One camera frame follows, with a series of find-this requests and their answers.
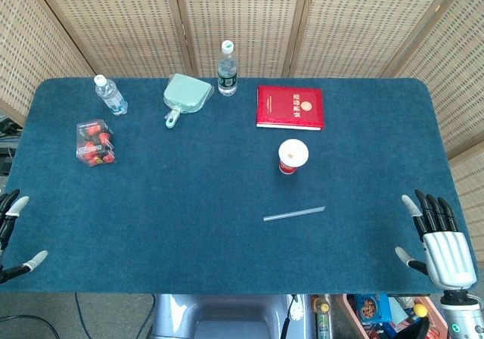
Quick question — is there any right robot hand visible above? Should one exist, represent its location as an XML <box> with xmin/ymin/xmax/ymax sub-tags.
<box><xmin>395</xmin><ymin>189</ymin><xmax>478</xmax><ymax>291</ymax></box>

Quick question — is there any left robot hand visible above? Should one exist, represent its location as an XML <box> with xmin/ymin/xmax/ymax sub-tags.
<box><xmin>0</xmin><ymin>189</ymin><xmax>49</xmax><ymax>284</ymax></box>

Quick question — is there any transparent straw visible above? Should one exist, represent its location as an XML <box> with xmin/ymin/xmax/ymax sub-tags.
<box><xmin>263</xmin><ymin>205</ymin><xmax>326</xmax><ymax>222</ymax></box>

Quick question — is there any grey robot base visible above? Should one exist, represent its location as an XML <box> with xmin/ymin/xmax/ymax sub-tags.
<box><xmin>150</xmin><ymin>294</ymin><xmax>317</xmax><ymax>339</ymax></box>

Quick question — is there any red cup with white lid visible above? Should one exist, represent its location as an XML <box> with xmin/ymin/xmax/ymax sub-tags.
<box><xmin>278</xmin><ymin>138</ymin><xmax>309</xmax><ymax>176</ymax></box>

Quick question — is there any red hardcover book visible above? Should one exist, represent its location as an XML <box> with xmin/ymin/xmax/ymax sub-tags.
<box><xmin>256</xmin><ymin>85</ymin><xmax>325</xmax><ymax>131</ymax></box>

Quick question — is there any dark floor equipment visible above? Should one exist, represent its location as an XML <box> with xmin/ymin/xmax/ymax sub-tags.
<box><xmin>0</xmin><ymin>114</ymin><xmax>23</xmax><ymax>177</ymax></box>

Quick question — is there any blue snack box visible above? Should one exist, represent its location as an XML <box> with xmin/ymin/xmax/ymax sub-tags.
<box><xmin>355</xmin><ymin>294</ymin><xmax>392</xmax><ymax>323</ymax></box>

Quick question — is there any clear box of red toys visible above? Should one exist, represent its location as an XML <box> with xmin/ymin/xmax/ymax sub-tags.
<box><xmin>76</xmin><ymin>118</ymin><xmax>116</xmax><ymax>168</ymax></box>

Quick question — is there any pink storage bin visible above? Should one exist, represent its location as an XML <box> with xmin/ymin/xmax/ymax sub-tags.
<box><xmin>336</xmin><ymin>294</ymin><xmax>451</xmax><ymax>339</ymax></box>

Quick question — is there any bottle with yellow cap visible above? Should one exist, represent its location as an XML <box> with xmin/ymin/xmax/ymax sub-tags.
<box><xmin>312</xmin><ymin>294</ymin><xmax>332</xmax><ymax>339</ymax></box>

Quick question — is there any water bottle with blue label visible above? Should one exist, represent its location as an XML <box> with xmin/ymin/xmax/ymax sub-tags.
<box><xmin>93</xmin><ymin>74</ymin><xmax>129</xmax><ymax>117</ymax></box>

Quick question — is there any white round disc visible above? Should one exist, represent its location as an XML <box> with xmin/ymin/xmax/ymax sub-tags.
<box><xmin>289</xmin><ymin>294</ymin><xmax>306</xmax><ymax>322</ymax></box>

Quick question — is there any blue felt table cover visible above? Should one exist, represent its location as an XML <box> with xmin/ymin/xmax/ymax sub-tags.
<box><xmin>0</xmin><ymin>76</ymin><xmax>478</xmax><ymax>295</ymax></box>

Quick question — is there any light green dustpan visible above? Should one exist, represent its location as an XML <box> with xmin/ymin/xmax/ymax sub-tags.
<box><xmin>163</xmin><ymin>73</ymin><xmax>215</xmax><ymax>129</ymax></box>

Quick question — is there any water bottle with green label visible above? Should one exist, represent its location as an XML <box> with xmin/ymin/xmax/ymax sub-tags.
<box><xmin>217</xmin><ymin>39</ymin><xmax>238</xmax><ymax>97</ymax></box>

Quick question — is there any woven bamboo folding screen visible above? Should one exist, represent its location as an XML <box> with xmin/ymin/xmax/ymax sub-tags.
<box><xmin>0</xmin><ymin>0</ymin><xmax>484</xmax><ymax>264</ymax></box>

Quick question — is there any black floor cable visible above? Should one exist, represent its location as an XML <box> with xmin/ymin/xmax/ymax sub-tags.
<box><xmin>0</xmin><ymin>314</ymin><xmax>57</xmax><ymax>339</ymax></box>

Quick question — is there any blue floor cable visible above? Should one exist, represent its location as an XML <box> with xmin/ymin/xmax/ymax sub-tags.
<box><xmin>74</xmin><ymin>292</ymin><xmax>92</xmax><ymax>339</ymax></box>

